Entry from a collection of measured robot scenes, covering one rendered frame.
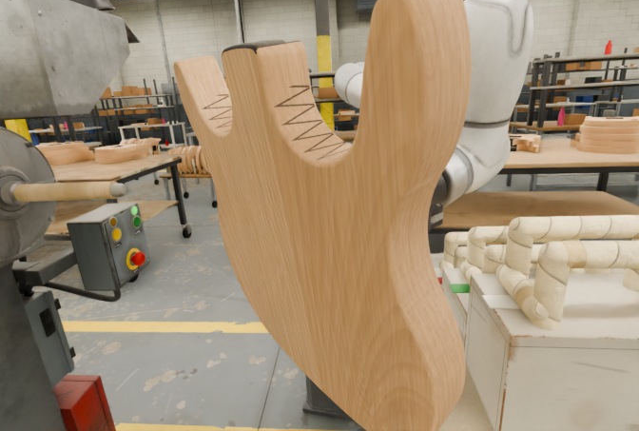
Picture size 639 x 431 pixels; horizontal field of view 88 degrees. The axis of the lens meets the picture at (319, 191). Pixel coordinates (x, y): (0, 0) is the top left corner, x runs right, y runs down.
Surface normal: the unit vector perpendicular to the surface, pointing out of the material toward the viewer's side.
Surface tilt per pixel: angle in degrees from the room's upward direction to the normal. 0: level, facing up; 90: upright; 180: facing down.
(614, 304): 0
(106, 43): 90
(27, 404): 90
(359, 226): 100
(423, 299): 70
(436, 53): 87
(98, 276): 90
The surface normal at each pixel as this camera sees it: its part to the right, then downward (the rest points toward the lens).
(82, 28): 1.00, -0.03
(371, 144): -0.74, 0.38
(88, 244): -0.07, 0.28
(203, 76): 0.57, -0.08
